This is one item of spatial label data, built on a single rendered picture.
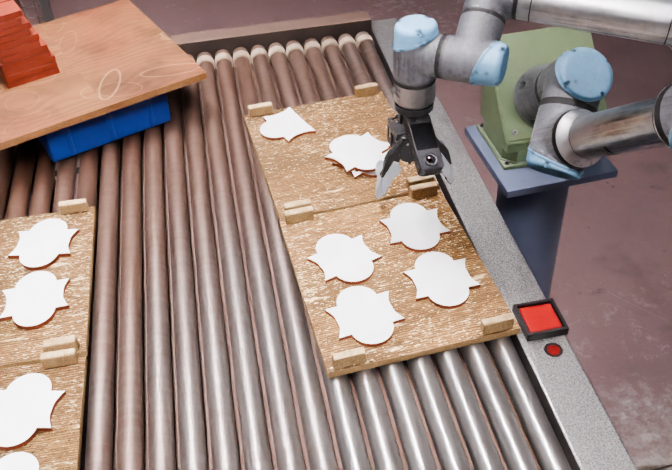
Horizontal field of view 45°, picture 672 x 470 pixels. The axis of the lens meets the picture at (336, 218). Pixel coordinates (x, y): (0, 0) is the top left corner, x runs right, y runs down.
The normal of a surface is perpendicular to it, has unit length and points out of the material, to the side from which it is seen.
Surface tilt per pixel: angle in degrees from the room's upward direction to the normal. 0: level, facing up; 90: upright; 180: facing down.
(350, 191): 0
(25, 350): 0
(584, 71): 39
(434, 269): 0
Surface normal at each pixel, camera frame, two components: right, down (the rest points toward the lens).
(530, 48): 0.13, -0.09
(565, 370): -0.04, -0.76
